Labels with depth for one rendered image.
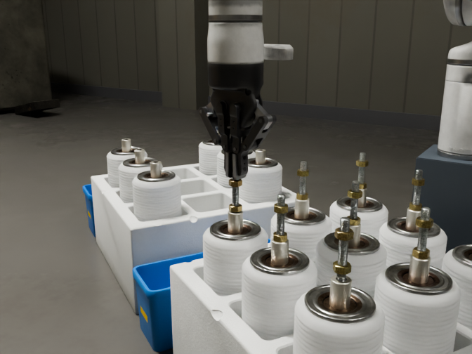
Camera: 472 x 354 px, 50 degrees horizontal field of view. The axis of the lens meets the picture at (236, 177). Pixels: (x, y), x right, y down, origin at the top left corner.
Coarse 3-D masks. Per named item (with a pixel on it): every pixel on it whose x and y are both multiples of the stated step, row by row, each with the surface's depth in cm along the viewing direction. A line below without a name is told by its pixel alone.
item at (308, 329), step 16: (304, 304) 55; (304, 320) 53; (320, 320) 52; (368, 320) 52; (384, 320) 53; (304, 336) 53; (320, 336) 52; (336, 336) 51; (352, 336) 51; (368, 336) 51; (304, 352) 54; (320, 352) 52; (336, 352) 51; (352, 352) 51; (368, 352) 52
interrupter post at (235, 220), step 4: (228, 212) 74; (232, 212) 73; (240, 212) 73; (228, 216) 74; (232, 216) 73; (236, 216) 73; (240, 216) 73; (228, 220) 74; (232, 220) 73; (236, 220) 73; (240, 220) 74; (228, 224) 74; (232, 224) 73; (236, 224) 73; (240, 224) 74; (228, 228) 74; (232, 228) 74; (236, 228) 74; (240, 228) 74; (232, 232) 74; (236, 232) 74
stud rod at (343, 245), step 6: (342, 222) 52; (348, 222) 52; (342, 228) 52; (348, 228) 52; (342, 246) 53; (342, 252) 53; (342, 258) 53; (342, 264) 53; (336, 276) 54; (342, 276) 53
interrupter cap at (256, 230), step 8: (216, 224) 76; (224, 224) 76; (248, 224) 76; (256, 224) 76; (216, 232) 73; (224, 232) 73; (240, 232) 74; (248, 232) 73; (256, 232) 73; (232, 240) 71; (240, 240) 71
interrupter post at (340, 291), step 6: (330, 282) 54; (336, 282) 53; (342, 282) 53; (348, 282) 53; (330, 288) 54; (336, 288) 53; (342, 288) 53; (348, 288) 53; (330, 294) 54; (336, 294) 54; (342, 294) 53; (348, 294) 54; (330, 300) 54; (336, 300) 54; (342, 300) 54; (348, 300) 54; (336, 306) 54; (342, 306) 54; (348, 306) 54
